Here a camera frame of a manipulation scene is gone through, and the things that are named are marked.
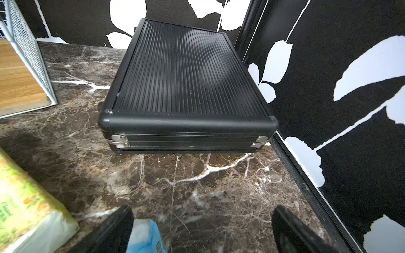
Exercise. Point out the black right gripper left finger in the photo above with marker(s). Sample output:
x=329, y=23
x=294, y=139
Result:
x=111, y=236

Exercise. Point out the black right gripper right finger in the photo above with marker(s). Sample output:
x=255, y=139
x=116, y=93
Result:
x=294, y=236

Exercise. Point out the blue cartoon tissue pack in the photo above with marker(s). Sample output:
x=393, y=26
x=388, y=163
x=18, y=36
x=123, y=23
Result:
x=145, y=238

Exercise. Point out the yellow green tissue pack bottom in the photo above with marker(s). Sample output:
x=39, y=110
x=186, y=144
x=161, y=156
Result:
x=32, y=220

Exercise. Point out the black hard case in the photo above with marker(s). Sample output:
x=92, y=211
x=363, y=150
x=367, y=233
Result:
x=182, y=89

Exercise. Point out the white wire wooden shelf rack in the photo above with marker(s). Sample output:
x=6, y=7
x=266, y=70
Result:
x=25, y=83

